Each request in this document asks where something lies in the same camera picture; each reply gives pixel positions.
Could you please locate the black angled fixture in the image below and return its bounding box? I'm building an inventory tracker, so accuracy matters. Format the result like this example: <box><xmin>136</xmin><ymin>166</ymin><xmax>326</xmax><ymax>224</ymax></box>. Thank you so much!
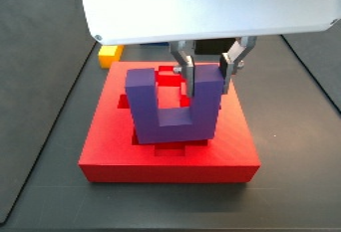
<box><xmin>194</xmin><ymin>38</ymin><xmax>234</xmax><ymax>55</ymax></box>

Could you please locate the purple U-shaped block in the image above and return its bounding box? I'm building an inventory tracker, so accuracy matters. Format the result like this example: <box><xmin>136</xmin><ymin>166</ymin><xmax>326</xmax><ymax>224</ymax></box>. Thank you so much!
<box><xmin>126</xmin><ymin>64</ymin><xmax>223</xmax><ymax>144</ymax></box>

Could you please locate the blue U-shaped block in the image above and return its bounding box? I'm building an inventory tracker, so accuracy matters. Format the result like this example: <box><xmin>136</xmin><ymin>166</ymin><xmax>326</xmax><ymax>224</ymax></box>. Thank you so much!
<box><xmin>140</xmin><ymin>42</ymin><xmax>170</xmax><ymax>46</ymax></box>

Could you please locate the red slotted board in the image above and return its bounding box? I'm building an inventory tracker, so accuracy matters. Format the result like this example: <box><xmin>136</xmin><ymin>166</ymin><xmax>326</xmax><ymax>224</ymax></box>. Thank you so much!
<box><xmin>79</xmin><ymin>62</ymin><xmax>261</xmax><ymax>183</ymax></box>

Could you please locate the yellow long block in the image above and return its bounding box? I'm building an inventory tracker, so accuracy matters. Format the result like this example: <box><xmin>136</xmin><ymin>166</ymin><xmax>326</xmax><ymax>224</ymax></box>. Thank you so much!
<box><xmin>98</xmin><ymin>45</ymin><xmax>124</xmax><ymax>69</ymax></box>

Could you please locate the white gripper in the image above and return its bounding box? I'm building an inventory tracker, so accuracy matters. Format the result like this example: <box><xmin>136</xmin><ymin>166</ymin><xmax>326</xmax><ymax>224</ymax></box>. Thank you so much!
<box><xmin>83</xmin><ymin>0</ymin><xmax>341</xmax><ymax>98</ymax></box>

